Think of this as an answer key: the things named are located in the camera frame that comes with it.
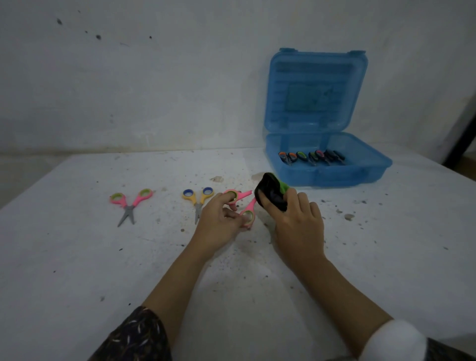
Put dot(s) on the yellow scissors with blue grips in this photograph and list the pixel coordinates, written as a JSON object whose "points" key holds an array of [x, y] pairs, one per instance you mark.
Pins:
{"points": [[197, 208]]}

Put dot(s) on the pink scissors with green grips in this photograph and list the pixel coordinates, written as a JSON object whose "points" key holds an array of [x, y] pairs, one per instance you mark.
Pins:
{"points": [[129, 211], [243, 195]]}

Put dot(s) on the person's right forearm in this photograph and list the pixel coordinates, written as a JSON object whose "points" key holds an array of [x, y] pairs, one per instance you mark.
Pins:
{"points": [[342, 301]]}

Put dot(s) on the person's right thumb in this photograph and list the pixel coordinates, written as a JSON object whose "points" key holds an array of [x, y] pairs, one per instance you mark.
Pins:
{"points": [[269, 205]]}

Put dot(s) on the person's left hand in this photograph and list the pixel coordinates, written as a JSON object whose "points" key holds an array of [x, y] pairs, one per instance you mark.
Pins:
{"points": [[215, 225]]}

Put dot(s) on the black and green cloth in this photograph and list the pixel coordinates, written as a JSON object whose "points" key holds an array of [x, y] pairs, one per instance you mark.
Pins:
{"points": [[272, 189]]}

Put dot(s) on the person's right middle finger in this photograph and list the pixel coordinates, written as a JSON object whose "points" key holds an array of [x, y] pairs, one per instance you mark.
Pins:
{"points": [[304, 202]]}

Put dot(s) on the black post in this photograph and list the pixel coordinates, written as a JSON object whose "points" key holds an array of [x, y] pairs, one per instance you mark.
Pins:
{"points": [[461, 143]]}

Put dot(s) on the person's right hand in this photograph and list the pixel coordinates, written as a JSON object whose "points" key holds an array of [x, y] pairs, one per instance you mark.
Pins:
{"points": [[299, 234]]}

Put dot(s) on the green and black scissors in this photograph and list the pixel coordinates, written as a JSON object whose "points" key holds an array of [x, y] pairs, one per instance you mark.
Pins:
{"points": [[302, 155]]}

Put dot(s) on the dark patterned sleeve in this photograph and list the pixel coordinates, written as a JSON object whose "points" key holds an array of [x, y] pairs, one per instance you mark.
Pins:
{"points": [[134, 338]]}

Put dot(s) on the person's left thumb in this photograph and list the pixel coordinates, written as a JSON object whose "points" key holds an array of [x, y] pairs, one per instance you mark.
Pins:
{"points": [[236, 217]]}

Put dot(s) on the blue plastic storage case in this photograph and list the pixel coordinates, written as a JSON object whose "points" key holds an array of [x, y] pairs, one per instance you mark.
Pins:
{"points": [[312, 96]]}

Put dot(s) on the person's left forearm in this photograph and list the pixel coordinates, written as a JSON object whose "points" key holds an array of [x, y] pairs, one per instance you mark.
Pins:
{"points": [[174, 282]]}

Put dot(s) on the orange and black scissors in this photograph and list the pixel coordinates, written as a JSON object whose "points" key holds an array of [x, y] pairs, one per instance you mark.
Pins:
{"points": [[283, 156]]}

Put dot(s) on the white cuff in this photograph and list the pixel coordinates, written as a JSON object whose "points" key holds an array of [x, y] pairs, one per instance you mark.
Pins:
{"points": [[394, 342]]}

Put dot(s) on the pink and black scissors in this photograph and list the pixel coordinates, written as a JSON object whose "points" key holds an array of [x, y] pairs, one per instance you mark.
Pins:
{"points": [[320, 154]]}

